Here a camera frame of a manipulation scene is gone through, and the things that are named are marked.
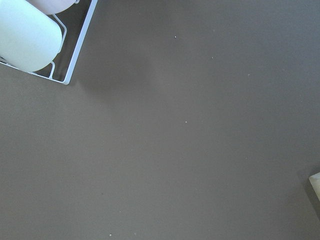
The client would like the pink plate in rack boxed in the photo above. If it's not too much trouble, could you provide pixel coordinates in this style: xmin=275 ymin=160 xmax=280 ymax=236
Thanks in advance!
xmin=28 ymin=0 xmax=77 ymax=15

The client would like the bamboo wooden tray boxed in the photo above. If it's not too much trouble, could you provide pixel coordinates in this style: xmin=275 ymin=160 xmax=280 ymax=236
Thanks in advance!
xmin=309 ymin=172 xmax=320 ymax=201

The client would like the white plate in rack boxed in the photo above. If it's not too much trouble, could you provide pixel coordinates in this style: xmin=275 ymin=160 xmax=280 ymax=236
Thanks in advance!
xmin=0 ymin=0 xmax=63 ymax=72

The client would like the white wire dish rack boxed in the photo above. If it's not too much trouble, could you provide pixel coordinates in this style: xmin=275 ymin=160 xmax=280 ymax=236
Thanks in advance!
xmin=0 ymin=0 xmax=98 ymax=85

